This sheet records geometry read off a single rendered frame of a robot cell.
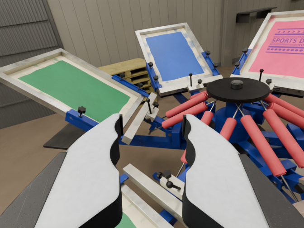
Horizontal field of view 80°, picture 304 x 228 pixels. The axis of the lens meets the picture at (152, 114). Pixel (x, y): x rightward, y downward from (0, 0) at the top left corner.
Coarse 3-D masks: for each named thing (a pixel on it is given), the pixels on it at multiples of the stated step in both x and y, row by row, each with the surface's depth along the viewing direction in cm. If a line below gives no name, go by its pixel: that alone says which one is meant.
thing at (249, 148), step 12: (252, 108) 129; (168, 132) 120; (180, 132) 120; (264, 132) 109; (300, 132) 101; (180, 144) 122; (240, 144) 103; (276, 144) 106; (300, 144) 97; (252, 156) 94; (264, 168) 83; (288, 168) 82; (276, 180) 79
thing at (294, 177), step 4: (284, 176) 78; (288, 176) 77; (292, 176) 76; (296, 176) 75; (300, 176) 75; (288, 180) 75; (292, 180) 73; (296, 180) 72; (284, 184) 78; (288, 184) 76; (292, 184) 74; (292, 188) 74; (296, 192) 73
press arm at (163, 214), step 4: (180, 200) 88; (164, 212) 84; (168, 212) 84; (164, 216) 82; (168, 216) 82; (172, 216) 82; (168, 220) 81; (172, 220) 82; (176, 220) 85; (172, 224) 83
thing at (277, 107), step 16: (192, 96) 138; (208, 96) 115; (272, 96) 100; (176, 112) 121; (192, 112) 103; (208, 112) 96; (272, 112) 86; (288, 112) 90; (224, 128) 88; (256, 128) 82; (272, 128) 86; (256, 144) 80; (288, 144) 80; (272, 160) 75; (176, 176) 93
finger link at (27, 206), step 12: (60, 156) 9; (48, 168) 8; (60, 168) 8; (36, 180) 7; (48, 180) 7; (24, 192) 7; (36, 192) 7; (48, 192) 7; (12, 204) 6; (24, 204) 6; (36, 204) 6; (0, 216) 6; (12, 216) 6; (24, 216) 6; (36, 216) 6
